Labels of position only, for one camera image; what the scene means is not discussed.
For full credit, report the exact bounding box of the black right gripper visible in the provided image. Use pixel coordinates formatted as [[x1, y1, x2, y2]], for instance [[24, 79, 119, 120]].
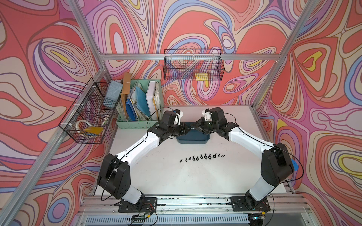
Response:
[[190, 116, 218, 134]]

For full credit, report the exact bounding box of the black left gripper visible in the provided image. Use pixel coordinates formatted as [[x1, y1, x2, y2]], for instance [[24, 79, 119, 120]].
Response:
[[166, 122, 191, 137]]

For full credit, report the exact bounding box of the dark teal storage box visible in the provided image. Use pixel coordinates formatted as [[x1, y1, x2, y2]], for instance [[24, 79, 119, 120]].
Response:
[[176, 122, 210, 145]]

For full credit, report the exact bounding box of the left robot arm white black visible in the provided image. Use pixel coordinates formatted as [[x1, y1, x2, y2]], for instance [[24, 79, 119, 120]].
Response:
[[97, 109, 190, 204]]

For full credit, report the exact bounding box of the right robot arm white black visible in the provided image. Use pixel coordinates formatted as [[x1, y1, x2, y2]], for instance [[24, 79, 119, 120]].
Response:
[[192, 107, 295, 210]]

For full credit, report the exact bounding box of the green plastic file organizer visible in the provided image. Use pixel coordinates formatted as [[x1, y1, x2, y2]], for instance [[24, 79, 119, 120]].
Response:
[[116, 80, 164, 129]]

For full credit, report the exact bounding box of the white binder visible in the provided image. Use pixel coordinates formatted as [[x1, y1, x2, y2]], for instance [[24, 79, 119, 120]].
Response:
[[146, 81, 160, 121]]

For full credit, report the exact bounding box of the blue folder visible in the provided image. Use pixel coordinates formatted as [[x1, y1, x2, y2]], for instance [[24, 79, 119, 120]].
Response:
[[125, 84, 150, 121]]

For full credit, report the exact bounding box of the yellow sticky note pad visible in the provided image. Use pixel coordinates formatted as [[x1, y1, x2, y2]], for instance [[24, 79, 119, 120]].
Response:
[[195, 73, 209, 82]]

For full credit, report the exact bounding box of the brown cardboard folder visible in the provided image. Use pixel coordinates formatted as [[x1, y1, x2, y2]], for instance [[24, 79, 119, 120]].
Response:
[[120, 72, 131, 121]]

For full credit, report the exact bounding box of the grey blue sponge pad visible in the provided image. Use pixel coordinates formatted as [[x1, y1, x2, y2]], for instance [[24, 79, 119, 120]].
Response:
[[103, 81, 123, 108]]

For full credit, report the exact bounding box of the yellow card in basket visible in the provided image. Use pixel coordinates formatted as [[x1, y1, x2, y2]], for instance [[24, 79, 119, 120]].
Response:
[[82, 126, 104, 136]]

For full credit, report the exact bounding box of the white tape roll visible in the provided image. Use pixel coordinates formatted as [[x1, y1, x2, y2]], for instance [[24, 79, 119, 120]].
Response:
[[75, 120, 92, 131]]

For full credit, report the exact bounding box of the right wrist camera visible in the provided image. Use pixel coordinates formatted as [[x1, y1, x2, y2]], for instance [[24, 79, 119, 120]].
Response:
[[202, 109, 212, 121]]

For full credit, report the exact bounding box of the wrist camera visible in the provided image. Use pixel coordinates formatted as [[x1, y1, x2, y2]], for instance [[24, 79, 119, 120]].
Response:
[[202, 109, 212, 121], [174, 109, 183, 125]]

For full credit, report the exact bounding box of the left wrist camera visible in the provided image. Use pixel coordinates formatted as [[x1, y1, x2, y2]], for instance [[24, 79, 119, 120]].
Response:
[[174, 109, 183, 125]]

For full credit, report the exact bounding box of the black wire basket back wall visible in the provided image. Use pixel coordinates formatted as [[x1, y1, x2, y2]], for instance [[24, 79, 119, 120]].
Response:
[[164, 48, 225, 82]]

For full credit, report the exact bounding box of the black wire basket wall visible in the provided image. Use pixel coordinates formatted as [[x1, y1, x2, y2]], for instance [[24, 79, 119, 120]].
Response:
[[58, 78, 120, 144], [164, 48, 225, 82]]

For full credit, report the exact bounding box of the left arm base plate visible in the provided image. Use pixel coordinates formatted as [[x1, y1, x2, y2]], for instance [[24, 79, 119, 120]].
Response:
[[114, 197, 157, 213]]

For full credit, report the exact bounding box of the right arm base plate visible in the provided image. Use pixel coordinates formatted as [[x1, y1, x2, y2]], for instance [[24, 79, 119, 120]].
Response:
[[227, 196, 271, 212]]

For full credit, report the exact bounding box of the black wire basket left wall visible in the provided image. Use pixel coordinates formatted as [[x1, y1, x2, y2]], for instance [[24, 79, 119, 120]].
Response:
[[58, 78, 120, 144]]

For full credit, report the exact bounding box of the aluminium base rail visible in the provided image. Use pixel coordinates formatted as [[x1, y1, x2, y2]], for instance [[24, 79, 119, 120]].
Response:
[[75, 193, 318, 226]]

